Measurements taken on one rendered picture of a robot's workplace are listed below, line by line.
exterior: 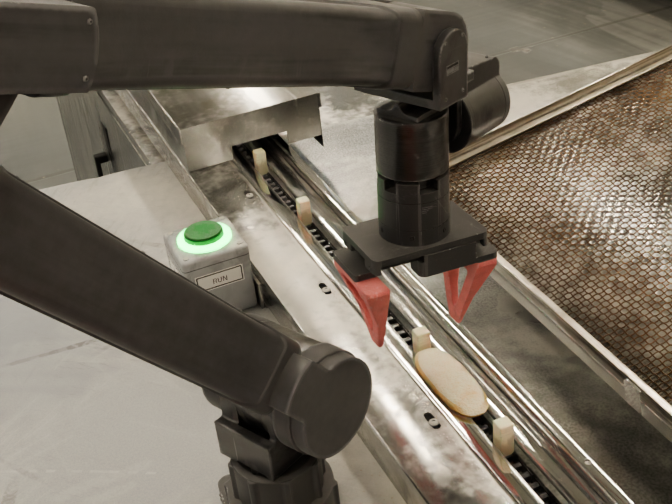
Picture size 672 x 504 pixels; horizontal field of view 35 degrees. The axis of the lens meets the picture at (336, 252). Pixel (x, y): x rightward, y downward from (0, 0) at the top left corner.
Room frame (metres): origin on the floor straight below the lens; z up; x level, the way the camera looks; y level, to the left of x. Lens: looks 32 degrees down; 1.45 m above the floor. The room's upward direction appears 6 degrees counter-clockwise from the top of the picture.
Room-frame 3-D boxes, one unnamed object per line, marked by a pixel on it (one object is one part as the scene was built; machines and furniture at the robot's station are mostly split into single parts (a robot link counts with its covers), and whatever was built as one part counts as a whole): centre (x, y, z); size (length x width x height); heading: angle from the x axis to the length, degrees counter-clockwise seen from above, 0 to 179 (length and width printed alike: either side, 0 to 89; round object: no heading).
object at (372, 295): (0.72, -0.04, 0.95); 0.07 x 0.07 x 0.09; 20
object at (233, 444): (0.61, 0.05, 0.94); 0.09 x 0.05 x 0.10; 137
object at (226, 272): (0.92, 0.13, 0.84); 0.08 x 0.08 x 0.11; 20
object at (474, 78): (0.77, -0.09, 1.11); 0.11 x 0.09 x 0.12; 137
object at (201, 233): (0.92, 0.13, 0.90); 0.04 x 0.04 x 0.02
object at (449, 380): (0.71, -0.09, 0.86); 0.10 x 0.04 x 0.01; 20
